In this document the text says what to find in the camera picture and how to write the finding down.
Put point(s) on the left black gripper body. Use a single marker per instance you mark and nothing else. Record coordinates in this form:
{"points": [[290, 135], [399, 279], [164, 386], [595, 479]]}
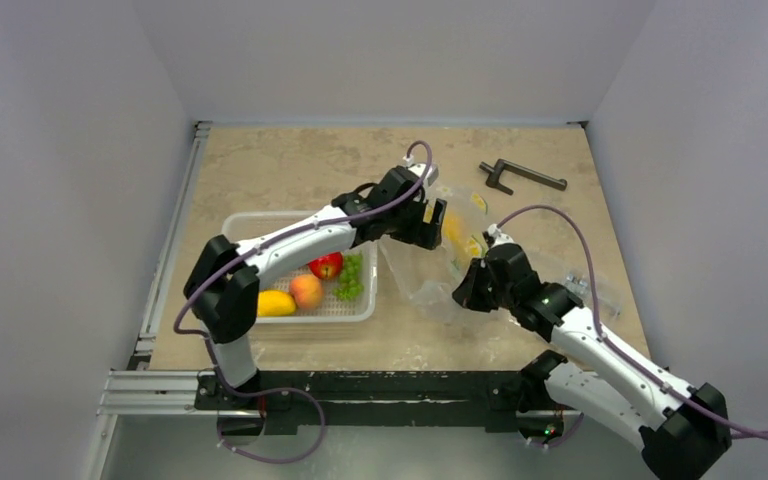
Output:
{"points": [[408, 226]]}

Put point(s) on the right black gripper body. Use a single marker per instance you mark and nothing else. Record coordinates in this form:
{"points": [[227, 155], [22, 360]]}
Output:
{"points": [[475, 287]]}

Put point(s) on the yellow lemon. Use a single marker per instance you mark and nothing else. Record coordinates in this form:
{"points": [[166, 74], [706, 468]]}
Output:
{"points": [[454, 230]]}

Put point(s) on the clear printed plastic bag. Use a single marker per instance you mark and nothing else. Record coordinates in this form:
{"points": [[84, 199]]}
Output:
{"points": [[426, 279]]}

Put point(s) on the red apple from bag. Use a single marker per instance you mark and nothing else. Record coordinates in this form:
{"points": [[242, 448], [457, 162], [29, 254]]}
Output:
{"points": [[327, 267]]}

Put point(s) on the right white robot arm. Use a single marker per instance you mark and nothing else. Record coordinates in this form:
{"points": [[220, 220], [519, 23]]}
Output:
{"points": [[666, 419]]}

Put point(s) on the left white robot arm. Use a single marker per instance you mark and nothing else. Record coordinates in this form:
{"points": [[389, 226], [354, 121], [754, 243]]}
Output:
{"points": [[223, 288]]}

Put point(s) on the black clamp tool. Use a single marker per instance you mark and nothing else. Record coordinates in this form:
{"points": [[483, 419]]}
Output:
{"points": [[496, 170]]}

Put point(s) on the green grapes bunch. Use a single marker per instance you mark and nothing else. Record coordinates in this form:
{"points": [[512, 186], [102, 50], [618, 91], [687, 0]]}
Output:
{"points": [[349, 285]]}

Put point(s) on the white plastic basket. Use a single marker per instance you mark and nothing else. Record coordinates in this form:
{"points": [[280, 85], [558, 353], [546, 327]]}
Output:
{"points": [[246, 225]]}

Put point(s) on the peach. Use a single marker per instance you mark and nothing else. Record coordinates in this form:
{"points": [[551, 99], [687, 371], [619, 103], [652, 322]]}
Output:
{"points": [[307, 291]]}

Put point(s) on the yellow mango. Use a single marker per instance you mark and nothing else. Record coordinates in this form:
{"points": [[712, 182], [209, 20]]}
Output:
{"points": [[275, 303]]}

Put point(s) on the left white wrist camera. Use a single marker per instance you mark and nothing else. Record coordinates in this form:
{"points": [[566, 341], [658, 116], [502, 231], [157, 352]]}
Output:
{"points": [[428, 173]]}

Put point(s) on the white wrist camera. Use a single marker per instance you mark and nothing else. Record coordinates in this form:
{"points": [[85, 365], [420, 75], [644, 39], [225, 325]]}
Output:
{"points": [[428, 173], [494, 236]]}

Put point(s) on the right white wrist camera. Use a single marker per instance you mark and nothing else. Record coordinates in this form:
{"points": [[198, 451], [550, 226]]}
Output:
{"points": [[494, 236]]}

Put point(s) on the black base frame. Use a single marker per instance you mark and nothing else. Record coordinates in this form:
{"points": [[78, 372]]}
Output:
{"points": [[495, 401]]}

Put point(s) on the aluminium rail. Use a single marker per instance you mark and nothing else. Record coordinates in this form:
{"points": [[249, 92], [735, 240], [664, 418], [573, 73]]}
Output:
{"points": [[139, 391]]}

